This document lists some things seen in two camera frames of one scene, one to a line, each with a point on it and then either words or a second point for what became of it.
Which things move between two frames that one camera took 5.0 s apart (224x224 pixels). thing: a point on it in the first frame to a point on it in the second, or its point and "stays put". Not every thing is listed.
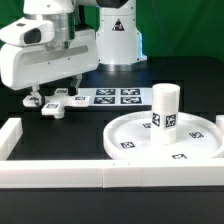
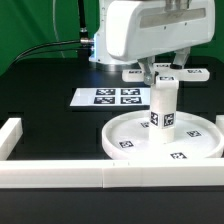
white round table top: x=129 y=136 stays put
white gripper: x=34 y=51 to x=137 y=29
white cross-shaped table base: x=56 y=104 to x=166 y=74
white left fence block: x=10 y=133 stays put
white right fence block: x=219 y=123 stays put
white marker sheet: x=118 y=97 stays put
